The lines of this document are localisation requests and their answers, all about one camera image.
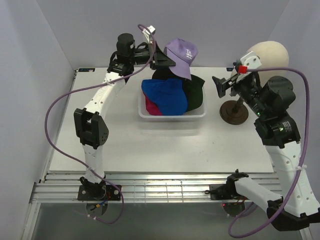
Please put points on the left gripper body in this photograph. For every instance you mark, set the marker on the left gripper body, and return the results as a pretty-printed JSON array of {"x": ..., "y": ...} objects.
[{"x": 142, "y": 57}]

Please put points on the aluminium rail frame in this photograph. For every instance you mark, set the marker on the aluminium rail frame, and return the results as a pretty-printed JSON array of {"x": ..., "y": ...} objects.
[{"x": 153, "y": 161}]

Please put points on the dark green baseball cap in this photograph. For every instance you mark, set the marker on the dark green baseball cap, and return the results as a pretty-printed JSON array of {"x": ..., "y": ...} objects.
[{"x": 193, "y": 90}]

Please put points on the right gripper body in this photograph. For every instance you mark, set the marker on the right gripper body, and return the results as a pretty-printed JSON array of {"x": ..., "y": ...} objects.
[{"x": 246, "y": 87}]

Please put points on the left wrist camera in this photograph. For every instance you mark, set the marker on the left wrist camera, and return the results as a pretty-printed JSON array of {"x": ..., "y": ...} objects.
[{"x": 149, "y": 33}]

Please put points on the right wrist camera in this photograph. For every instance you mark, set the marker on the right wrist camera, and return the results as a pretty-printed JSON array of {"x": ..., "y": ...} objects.
[{"x": 249, "y": 61}]

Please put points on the blue baseball cap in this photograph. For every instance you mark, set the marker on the blue baseball cap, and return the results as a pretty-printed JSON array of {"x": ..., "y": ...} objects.
[{"x": 168, "y": 95}]

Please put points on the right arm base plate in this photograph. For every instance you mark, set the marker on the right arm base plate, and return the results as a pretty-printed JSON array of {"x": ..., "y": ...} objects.
[{"x": 223, "y": 192}]

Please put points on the purple baseball cap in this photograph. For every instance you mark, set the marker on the purple baseball cap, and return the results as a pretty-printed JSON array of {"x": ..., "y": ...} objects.
[{"x": 183, "y": 53}]

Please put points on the magenta baseball cap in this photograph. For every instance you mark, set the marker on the magenta baseball cap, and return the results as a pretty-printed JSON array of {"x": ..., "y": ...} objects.
[{"x": 152, "y": 108}]

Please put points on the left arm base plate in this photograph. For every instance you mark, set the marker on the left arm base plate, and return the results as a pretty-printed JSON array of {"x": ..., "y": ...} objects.
[{"x": 100, "y": 193}]

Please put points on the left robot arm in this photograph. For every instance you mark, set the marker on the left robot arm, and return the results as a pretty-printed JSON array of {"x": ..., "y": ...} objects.
[{"x": 89, "y": 121}]

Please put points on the brown round stand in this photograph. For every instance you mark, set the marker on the brown round stand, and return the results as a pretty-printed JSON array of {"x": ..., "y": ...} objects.
[{"x": 234, "y": 112}]

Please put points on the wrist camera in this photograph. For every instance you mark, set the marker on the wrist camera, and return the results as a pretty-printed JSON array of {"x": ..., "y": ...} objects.
[
  {"x": 249, "y": 61},
  {"x": 149, "y": 33}
]

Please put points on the clear plastic bin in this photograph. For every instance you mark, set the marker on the clear plastic bin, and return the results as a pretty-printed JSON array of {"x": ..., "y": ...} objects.
[{"x": 192, "y": 115}]

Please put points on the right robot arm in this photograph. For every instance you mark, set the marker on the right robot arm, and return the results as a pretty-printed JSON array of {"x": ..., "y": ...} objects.
[{"x": 296, "y": 207}]

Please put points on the beige mannequin head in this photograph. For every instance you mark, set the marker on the beige mannequin head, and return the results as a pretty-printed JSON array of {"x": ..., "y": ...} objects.
[{"x": 272, "y": 54}]

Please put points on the black baseball cap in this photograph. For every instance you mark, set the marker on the black baseball cap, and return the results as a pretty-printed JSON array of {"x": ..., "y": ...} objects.
[{"x": 163, "y": 74}]

